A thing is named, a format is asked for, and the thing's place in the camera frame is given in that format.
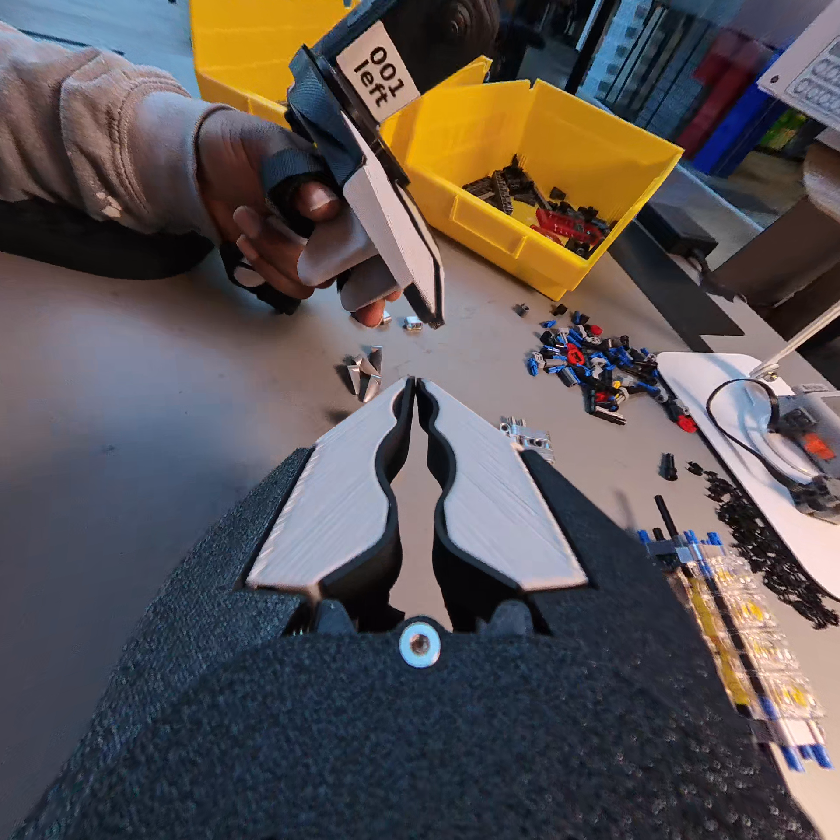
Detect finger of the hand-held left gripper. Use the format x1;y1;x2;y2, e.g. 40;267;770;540
385;129;448;326
339;108;447;329

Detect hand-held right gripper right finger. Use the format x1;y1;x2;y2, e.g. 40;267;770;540
418;381;589;631

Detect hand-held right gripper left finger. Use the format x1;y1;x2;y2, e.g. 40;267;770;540
247;378;414;631

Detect small grey beam assembly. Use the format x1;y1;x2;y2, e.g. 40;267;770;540
499;416;555;460

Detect yellow bin with grey parts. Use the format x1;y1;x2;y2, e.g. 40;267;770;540
191;0;493;132

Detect person's left forearm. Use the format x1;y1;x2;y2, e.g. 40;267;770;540
0;20;231;244

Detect grey desk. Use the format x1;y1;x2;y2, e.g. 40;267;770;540
0;0;840;840

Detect person's left hand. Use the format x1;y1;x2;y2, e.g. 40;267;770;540
197;108;395;326

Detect pile of black building parts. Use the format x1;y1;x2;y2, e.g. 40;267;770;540
462;158;615;257

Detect red building part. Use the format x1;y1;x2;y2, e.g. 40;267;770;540
536;208;607;253

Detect pile of small coloured pieces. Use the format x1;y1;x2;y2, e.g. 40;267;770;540
512;302;697;434

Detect yellow bin with black parts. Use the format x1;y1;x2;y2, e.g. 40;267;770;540
381;79;683;303

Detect black flat mat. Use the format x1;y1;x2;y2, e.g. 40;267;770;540
607;224;710;355

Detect black power adapter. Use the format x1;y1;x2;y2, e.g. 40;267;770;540
637;204;736;296

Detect pile of black pins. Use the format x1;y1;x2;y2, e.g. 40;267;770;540
657;453;840;631

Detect clear yellow gear assembly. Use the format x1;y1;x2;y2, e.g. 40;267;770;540
637;493;834;775

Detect grey toy motor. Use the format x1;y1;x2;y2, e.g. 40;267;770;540
785;473;840;519

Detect red storage crates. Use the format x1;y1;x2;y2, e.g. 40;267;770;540
676;27;775;152

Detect black dimpled pad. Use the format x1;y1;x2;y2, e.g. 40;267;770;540
0;197;217;279

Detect grey battery box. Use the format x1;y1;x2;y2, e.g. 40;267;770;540
775;381;840;460

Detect blue storage crates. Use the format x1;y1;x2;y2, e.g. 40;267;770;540
696;79;802;178

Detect black office chair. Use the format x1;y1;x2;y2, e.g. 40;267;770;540
709;197;840;349

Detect black motor cable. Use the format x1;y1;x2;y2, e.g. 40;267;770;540
707;377;821;506

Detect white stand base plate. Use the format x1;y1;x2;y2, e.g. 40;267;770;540
657;302;840;598

